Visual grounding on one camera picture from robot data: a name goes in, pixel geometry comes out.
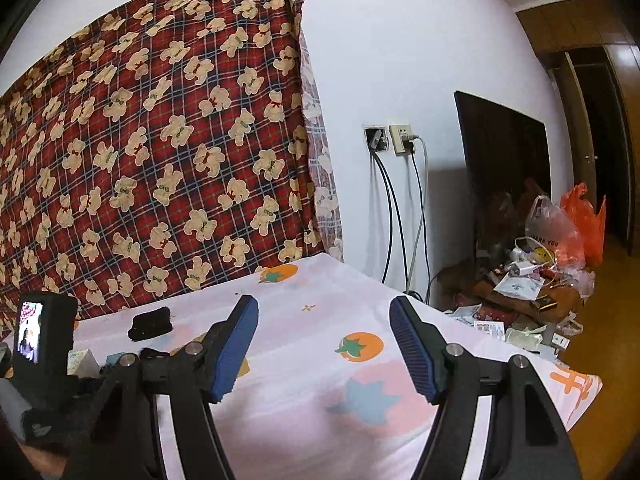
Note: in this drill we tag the yellow smiley toy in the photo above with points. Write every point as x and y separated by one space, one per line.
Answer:
540 256

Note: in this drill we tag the black flat television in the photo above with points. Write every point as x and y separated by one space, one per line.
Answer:
500 160

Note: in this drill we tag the red plaid bear blanket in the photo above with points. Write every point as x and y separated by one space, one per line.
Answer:
150 160

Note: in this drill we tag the white lace curtain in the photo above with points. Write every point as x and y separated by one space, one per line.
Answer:
325 195

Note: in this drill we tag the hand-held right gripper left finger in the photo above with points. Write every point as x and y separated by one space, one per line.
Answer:
235 345

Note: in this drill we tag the white plastic bag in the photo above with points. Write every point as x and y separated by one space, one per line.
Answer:
550 225

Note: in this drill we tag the blue dotted tissue box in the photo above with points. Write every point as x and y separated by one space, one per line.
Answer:
82 362

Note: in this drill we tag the black fuzzy washcloth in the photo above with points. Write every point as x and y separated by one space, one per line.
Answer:
150 326

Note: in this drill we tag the wooden wardrobe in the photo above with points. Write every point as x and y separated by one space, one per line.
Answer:
575 25

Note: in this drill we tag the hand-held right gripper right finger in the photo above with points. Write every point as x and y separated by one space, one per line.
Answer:
415 350

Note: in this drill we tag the fruit print tablecloth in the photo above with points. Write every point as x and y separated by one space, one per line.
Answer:
310 360

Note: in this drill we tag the wall socket with white plug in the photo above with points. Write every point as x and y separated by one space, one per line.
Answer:
401 139

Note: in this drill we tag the pile of household clutter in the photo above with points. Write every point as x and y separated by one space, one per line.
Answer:
520 300

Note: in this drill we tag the person's left forearm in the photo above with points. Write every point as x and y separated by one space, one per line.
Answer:
42 465

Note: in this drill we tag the orange plastic bag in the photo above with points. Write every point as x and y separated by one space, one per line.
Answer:
590 225

